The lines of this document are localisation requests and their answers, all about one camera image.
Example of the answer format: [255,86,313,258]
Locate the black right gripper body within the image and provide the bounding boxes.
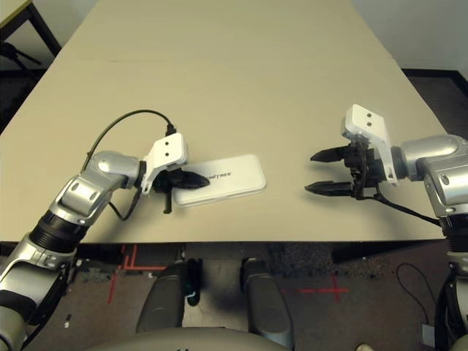
[342,141,384,200]

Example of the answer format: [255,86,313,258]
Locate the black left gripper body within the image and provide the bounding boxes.
[151,169,184,195]

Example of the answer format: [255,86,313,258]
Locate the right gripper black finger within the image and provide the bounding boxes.
[309,146,347,163]
[303,181,355,197]

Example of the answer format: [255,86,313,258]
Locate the white Unitree pencil case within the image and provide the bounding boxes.
[171,153,268,209]

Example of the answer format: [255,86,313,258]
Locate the red floor tape lines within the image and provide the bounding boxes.
[107,244,167,305]

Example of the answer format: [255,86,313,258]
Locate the dark grey robot right leg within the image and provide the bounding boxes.
[241,257,295,347]

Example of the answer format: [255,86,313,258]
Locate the silver robot torso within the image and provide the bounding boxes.
[86,325,293,351]

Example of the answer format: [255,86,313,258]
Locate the small grey box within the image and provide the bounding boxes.
[418,323,437,347]

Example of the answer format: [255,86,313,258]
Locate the black tripod stand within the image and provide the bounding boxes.
[0,42,43,69]

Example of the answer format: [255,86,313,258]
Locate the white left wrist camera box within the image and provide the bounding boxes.
[141,133,189,195]

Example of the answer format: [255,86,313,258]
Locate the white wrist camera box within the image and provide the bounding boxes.
[339,104,400,184]
[141,133,189,195]

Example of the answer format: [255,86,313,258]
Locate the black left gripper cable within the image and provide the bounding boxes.
[108,184,143,222]

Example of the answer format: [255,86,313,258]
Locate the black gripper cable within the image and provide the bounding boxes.
[108,184,143,222]
[352,184,445,226]

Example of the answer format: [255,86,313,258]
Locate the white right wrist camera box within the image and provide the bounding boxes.
[339,104,400,184]

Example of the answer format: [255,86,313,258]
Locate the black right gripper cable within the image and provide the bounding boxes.
[352,184,445,226]

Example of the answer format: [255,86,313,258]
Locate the thin black loose cable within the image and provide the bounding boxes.
[396,263,439,325]

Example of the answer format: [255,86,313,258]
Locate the tan side table black frame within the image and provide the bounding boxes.
[0,0,63,59]

